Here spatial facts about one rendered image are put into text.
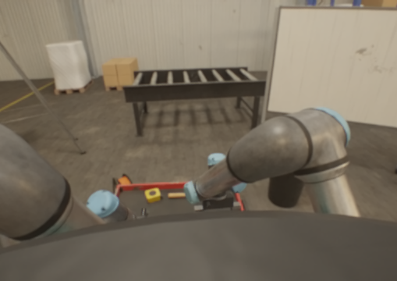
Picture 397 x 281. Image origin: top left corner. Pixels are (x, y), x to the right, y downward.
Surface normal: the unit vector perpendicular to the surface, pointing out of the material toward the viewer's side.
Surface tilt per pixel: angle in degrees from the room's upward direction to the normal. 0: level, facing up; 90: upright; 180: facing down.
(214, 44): 90
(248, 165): 87
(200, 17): 90
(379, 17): 90
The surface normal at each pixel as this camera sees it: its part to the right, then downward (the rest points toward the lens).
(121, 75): 0.06, 0.48
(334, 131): 0.36, -0.22
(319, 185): -0.63, 0.12
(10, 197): 0.70, 0.13
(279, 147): -0.28, -0.02
